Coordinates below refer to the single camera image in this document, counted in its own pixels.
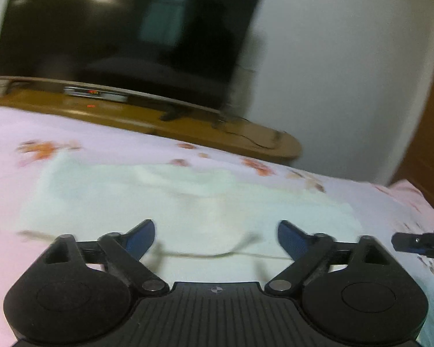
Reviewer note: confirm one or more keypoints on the wooden door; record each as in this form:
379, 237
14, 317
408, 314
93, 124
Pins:
432, 133

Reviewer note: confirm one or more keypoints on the wooden television cabinet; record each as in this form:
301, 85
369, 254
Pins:
202, 128

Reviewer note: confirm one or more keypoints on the pink floral bedsheet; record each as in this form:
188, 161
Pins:
39, 123

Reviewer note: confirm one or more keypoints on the black flat screen television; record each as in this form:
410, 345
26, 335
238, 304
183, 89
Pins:
123, 29

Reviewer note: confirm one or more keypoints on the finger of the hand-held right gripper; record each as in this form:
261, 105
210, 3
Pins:
407, 241

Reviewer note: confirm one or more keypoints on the slim silver set-top box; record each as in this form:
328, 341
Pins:
94, 93

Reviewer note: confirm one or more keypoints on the pale green small garment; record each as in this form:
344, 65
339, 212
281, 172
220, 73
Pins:
188, 195

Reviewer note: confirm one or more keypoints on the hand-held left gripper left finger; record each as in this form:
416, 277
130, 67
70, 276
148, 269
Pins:
143, 240

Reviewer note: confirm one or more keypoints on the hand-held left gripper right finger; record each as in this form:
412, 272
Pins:
291, 240

